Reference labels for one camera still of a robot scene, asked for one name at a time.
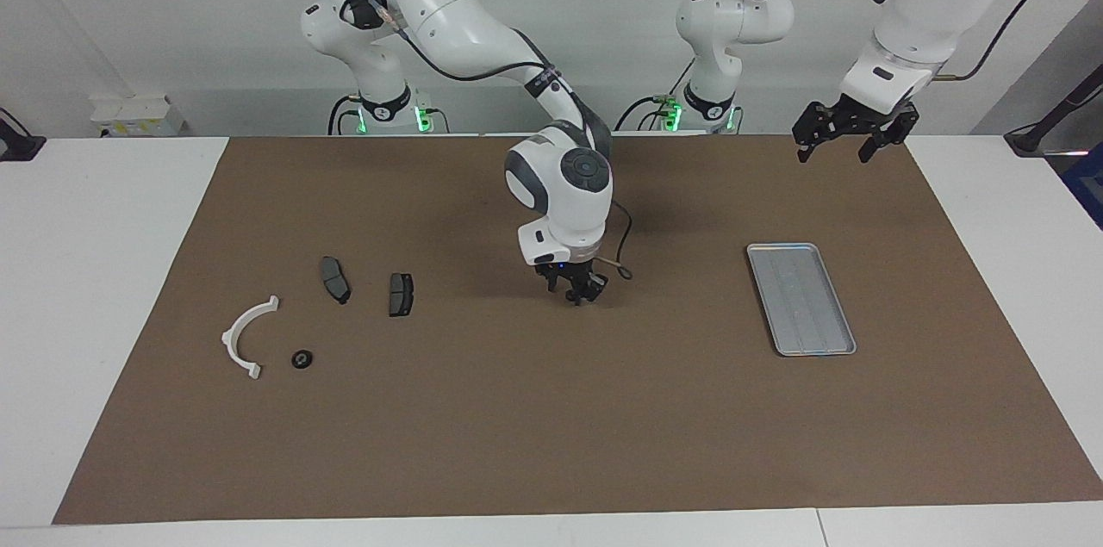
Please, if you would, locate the black right arm base cable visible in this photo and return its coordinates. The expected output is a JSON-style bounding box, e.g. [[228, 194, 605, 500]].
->
[[329, 95, 363, 136]]

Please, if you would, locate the brown table mat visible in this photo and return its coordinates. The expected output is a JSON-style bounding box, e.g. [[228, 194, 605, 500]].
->
[[52, 134, 1103, 525]]

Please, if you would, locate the black table clamp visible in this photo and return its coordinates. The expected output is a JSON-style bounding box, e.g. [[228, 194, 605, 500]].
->
[[0, 108, 46, 162]]

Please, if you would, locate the blue bin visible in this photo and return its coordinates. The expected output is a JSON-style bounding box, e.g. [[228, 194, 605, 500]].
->
[[1062, 152, 1103, 229]]

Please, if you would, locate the black left arm base cable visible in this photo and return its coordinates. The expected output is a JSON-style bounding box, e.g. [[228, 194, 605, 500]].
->
[[614, 56, 697, 133]]

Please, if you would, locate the dark tapered brake pad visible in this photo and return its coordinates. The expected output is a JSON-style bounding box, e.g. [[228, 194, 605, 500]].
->
[[320, 256, 352, 306]]

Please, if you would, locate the dark rectangular brake pad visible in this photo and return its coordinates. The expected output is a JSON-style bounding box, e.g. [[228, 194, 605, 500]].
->
[[388, 272, 416, 319]]

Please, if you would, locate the white power strip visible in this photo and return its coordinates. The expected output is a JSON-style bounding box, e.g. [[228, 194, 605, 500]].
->
[[90, 95, 186, 137]]

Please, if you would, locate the black arm base cable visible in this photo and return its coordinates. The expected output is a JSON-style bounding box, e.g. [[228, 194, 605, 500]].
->
[[614, 56, 697, 133], [329, 95, 363, 136]]

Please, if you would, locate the silver metal tray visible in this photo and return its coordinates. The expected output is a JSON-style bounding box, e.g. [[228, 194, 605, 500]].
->
[[746, 243, 857, 357]]

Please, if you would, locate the white curved plastic bracket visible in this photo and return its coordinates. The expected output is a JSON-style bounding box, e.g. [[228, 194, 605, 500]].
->
[[221, 295, 281, 381]]

